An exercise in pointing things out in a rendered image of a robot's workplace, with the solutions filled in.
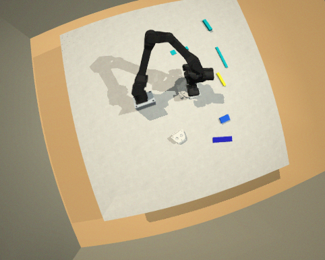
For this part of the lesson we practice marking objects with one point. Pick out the small blue block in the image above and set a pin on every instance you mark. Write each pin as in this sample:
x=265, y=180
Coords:
x=225, y=118

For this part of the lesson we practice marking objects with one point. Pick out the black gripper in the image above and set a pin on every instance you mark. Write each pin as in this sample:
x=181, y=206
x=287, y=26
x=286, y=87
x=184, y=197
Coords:
x=192, y=89

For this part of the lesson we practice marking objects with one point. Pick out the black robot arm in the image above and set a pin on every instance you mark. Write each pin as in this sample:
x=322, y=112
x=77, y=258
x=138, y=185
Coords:
x=151, y=38

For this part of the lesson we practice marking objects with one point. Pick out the teal rectangular bar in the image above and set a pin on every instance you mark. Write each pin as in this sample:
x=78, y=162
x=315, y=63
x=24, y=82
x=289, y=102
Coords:
x=207, y=25

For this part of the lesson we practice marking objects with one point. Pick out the dark blue flat bar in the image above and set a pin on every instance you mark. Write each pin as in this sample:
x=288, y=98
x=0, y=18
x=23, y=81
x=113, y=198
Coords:
x=222, y=139

